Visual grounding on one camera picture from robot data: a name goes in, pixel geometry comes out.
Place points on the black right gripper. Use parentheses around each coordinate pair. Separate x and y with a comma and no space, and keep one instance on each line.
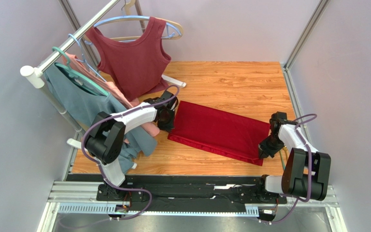
(266,148)

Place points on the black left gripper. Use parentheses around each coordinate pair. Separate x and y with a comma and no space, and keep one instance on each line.
(168,127)

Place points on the red cloth napkin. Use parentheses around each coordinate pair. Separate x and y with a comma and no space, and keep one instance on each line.
(219,132)

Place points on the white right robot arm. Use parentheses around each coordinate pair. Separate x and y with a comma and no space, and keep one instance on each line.
(306,172)

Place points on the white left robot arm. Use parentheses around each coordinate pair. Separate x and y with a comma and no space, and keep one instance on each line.
(103,141)

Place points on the iridescent fork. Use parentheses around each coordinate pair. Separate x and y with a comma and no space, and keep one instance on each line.
(282,159)

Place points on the pink hanging shirt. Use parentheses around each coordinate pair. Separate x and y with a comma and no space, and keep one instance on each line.
(77,65)

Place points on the maroon tank top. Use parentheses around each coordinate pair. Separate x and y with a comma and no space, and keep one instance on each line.
(136,70)

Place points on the light blue clothes hanger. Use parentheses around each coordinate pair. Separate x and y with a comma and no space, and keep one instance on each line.
(155,36)

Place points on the grey-blue hanging shirt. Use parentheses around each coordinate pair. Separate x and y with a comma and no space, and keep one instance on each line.
(84,100)

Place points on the teal clothes hanger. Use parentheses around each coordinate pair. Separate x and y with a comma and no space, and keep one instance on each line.
(76,74)

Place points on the wooden clothes hanger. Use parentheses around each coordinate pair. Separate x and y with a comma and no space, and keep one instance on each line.
(153,27)

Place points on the white clothes rack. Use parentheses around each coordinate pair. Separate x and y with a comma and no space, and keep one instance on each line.
(35,74)

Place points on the blue wire clothes hanger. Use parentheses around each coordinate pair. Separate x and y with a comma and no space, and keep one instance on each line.
(84,60)

